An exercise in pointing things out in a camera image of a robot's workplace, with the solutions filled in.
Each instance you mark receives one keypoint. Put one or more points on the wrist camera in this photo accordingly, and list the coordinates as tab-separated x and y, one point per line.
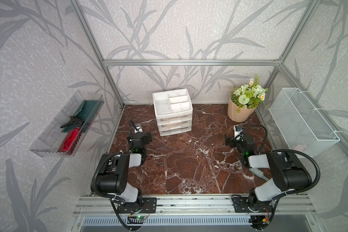
137	128
237	130

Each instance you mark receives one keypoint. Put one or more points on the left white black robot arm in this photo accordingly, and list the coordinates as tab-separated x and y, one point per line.
110	179

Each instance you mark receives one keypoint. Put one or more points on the white wire mesh basket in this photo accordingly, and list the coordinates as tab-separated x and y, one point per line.
300	122

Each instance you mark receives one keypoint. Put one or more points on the green cloth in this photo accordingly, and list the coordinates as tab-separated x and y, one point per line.
86	111

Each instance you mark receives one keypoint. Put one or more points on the white plastic drawer organizer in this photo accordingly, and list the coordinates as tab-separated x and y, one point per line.
173	111

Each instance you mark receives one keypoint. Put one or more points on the black clamp tool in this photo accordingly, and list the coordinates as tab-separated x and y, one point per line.
73	120

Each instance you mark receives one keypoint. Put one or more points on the pink object in basket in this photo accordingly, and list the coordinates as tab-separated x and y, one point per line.
300	148

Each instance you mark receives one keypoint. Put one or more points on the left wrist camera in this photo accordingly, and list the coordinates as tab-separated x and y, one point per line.
137	128

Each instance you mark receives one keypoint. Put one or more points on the clear plastic wall tray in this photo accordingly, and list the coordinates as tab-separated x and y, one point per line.
65	133

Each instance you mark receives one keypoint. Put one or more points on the aluminium front rail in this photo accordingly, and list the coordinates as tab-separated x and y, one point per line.
197	204

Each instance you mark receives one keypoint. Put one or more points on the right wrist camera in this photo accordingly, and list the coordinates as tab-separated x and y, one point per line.
237	130

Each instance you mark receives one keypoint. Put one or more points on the white green artificial flowers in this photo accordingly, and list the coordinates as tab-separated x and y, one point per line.
250	95

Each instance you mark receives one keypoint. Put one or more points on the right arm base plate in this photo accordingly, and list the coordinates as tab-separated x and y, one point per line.
250	204

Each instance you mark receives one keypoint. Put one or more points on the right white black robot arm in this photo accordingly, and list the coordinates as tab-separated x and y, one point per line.
292	172

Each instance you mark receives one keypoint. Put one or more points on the beige flower pot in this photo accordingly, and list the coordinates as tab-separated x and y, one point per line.
238	114

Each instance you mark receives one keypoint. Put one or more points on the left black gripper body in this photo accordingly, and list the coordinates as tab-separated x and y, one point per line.
146	139

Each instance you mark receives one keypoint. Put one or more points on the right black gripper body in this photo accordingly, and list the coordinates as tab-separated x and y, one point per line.
238	144

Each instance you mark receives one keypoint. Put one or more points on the red brush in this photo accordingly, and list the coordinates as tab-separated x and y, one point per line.
69	143

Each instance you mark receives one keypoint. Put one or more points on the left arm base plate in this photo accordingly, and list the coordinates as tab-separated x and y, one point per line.
144	205

